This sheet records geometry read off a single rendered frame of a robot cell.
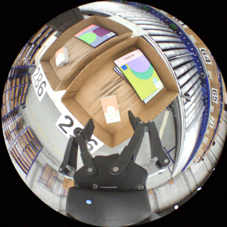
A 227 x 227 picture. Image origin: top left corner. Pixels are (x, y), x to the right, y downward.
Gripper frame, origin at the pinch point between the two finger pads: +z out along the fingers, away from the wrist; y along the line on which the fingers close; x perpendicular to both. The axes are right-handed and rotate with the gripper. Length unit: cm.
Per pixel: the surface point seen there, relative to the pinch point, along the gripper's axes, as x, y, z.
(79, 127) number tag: -1.8, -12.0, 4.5
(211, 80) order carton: 16, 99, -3
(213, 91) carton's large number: 5, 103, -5
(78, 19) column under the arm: 62, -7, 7
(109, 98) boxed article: 4.4, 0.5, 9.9
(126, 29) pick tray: 33.6, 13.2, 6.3
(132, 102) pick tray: 0.2, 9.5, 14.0
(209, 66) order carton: 30, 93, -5
